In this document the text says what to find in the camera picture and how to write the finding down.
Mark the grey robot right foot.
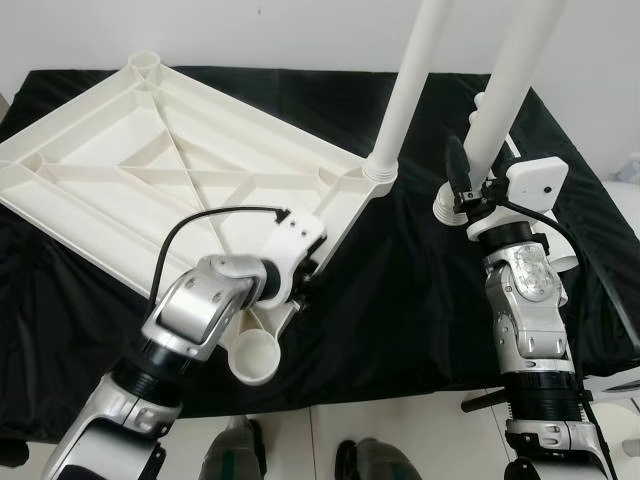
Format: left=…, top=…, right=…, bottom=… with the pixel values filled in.
left=335, top=437, right=411, bottom=480

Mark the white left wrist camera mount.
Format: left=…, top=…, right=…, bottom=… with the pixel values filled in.
left=262, top=208, right=328, bottom=301

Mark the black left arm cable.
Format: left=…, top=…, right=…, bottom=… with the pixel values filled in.
left=150, top=205, right=291, bottom=301

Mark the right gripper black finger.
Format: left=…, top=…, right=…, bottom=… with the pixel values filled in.
left=445, top=135, right=473, bottom=198

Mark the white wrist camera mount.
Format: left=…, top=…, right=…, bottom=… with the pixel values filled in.
left=262, top=208, right=328, bottom=301
left=468, top=155, right=569, bottom=236

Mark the white round base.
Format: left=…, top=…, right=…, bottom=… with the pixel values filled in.
left=590, top=400, right=640, bottom=480

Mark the white dome-shaped appliance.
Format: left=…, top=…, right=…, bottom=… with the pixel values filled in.
left=575, top=175, right=640, bottom=401

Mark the white plastic table top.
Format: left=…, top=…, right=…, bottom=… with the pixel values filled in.
left=0, top=50, right=396, bottom=386

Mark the small white wall device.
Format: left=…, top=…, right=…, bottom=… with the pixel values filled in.
left=615, top=158, right=640, bottom=183

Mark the grey robot foot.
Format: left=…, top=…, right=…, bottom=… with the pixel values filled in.
left=335, top=437, right=411, bottom=480
left=200, top=415, right=266, bottom=480

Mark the black table cloth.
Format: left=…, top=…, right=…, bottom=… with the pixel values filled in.
left=0, top=65, right=640, bottom=441

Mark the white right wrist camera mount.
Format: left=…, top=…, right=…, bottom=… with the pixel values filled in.
left=468, top=155, right=569, bottom=236

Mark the grey robot left foot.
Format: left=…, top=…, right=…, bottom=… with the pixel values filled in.
left=200, top=415, right=266, bottom=480

